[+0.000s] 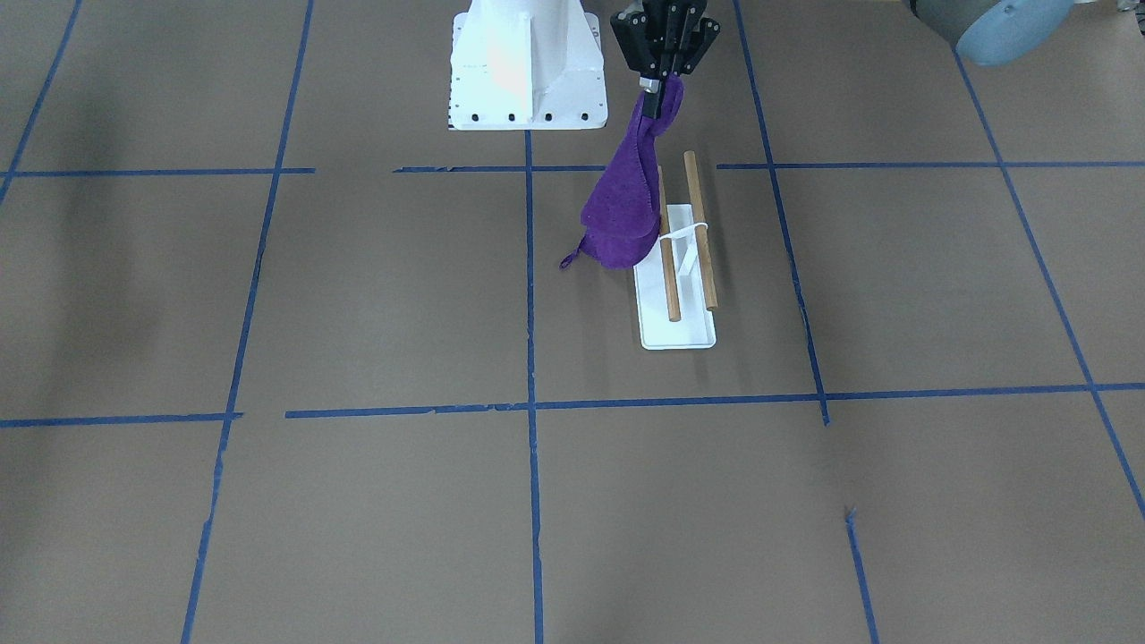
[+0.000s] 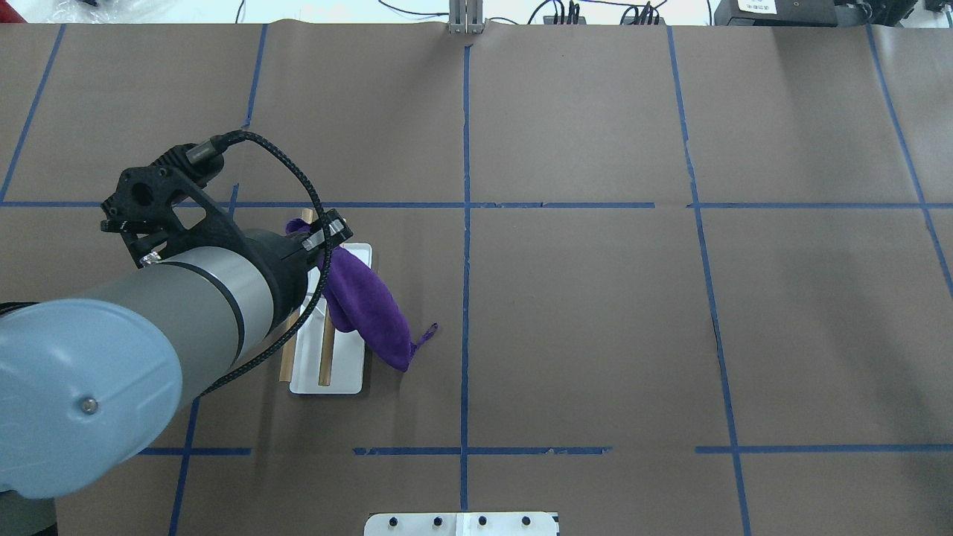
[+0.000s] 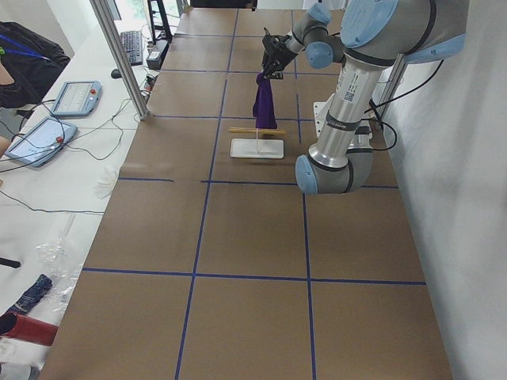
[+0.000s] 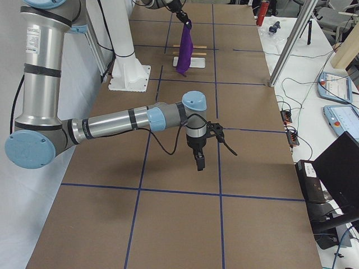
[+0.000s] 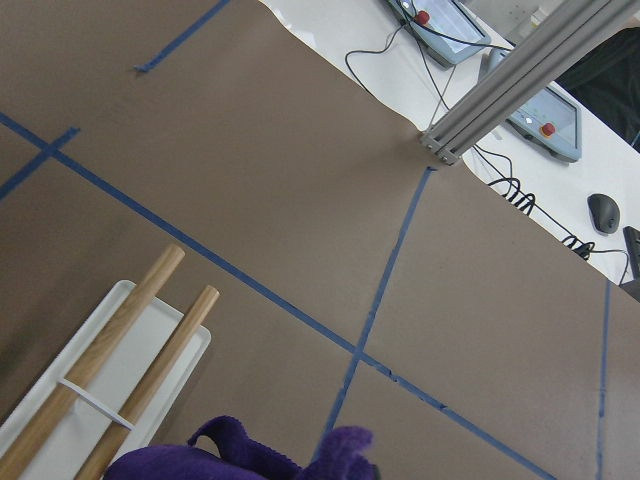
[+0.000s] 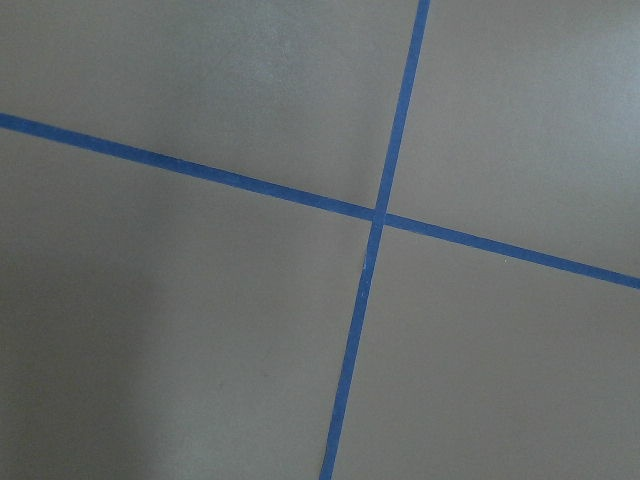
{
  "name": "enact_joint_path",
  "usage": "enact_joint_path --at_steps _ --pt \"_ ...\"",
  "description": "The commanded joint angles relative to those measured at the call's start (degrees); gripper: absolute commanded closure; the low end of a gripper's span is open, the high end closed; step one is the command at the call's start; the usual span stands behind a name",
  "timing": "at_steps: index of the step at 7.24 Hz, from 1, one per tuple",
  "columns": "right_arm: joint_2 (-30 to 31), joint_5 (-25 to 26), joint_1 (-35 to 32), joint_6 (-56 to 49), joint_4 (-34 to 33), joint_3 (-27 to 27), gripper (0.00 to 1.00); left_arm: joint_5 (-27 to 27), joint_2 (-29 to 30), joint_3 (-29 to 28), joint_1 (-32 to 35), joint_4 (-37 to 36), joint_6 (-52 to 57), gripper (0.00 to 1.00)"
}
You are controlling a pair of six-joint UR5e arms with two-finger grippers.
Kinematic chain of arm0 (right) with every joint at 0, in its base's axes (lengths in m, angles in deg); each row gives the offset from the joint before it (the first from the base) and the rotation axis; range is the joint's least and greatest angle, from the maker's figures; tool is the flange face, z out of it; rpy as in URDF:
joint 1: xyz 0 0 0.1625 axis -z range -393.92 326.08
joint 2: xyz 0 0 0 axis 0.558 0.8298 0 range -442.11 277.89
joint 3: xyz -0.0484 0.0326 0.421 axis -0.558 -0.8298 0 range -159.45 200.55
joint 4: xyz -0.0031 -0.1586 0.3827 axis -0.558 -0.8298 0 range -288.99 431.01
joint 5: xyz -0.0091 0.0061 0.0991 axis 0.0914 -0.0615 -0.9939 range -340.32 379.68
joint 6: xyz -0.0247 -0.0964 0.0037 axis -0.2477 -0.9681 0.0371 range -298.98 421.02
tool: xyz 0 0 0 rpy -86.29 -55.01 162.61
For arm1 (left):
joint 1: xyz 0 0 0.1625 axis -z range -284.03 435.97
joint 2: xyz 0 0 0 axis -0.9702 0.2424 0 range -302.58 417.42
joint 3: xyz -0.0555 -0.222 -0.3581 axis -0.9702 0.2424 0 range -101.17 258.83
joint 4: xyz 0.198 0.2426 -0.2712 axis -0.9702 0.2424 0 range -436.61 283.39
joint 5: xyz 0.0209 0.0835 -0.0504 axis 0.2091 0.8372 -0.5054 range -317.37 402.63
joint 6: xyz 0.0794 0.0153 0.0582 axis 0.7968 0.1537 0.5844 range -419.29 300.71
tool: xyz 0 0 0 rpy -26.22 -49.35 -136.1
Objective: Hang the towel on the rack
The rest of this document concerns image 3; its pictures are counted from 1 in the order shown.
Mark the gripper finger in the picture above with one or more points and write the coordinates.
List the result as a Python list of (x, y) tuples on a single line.
[(264, 76), (277, 75)]

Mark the dark blue folded cloth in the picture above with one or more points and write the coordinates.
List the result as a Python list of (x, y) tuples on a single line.
[(32, 296)]

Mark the clear plastic wrap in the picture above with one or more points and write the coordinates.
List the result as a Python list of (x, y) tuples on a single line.
[(61, 266)]

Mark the red cylinder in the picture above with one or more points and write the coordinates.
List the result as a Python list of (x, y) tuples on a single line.
[(20, 327)]

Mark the aluminium frame post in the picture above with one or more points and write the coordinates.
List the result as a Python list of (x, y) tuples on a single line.
[(108, 27)]

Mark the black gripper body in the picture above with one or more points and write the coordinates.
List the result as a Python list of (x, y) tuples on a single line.
[(276, 54)]

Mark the black power box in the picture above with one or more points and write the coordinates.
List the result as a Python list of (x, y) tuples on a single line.
[(157, 55)]

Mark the white towel rack base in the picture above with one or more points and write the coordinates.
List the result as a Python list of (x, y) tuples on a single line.
[(257, 148)]

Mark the black keyboard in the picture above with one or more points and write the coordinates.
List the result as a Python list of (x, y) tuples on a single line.
[(132, 43)]

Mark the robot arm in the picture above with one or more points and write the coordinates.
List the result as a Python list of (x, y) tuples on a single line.
[(373, 34)]

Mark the teach pendant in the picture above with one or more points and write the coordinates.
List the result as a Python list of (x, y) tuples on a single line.
[(77, 99), (42, 142)]

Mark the crumpled white tissue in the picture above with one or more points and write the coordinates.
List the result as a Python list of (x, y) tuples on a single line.
[(106, 182)]

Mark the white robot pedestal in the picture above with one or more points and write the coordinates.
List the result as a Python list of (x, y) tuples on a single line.
[(362, 129)]

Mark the wooden rack rod left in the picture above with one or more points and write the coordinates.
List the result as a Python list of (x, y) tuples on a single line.
[(262, 131)]

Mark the person in black jacket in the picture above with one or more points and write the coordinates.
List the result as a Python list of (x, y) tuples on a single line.
[(30, 65)]

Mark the near teach pendant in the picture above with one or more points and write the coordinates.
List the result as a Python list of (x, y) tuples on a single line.
[(42, 142)]

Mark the purple microfiber towel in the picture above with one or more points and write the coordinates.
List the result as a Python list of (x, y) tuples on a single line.
[(263, 107)]

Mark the far teach pendant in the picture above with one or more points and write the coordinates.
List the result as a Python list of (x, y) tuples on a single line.
[(77, 99)]

